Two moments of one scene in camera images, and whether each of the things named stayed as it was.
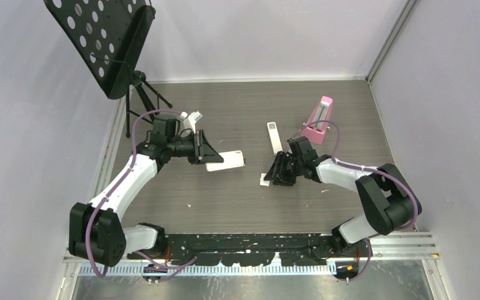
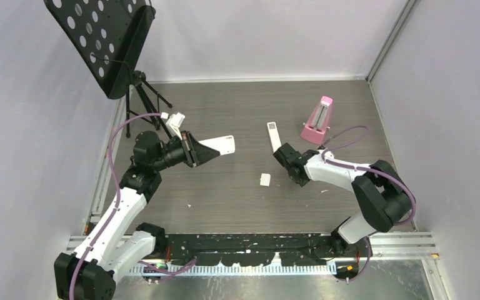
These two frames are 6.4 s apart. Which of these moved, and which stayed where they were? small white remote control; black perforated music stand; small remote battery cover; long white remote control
Moved: small white remote control
Stayed: long white remote control; small remote battery cover; black perforated music stand
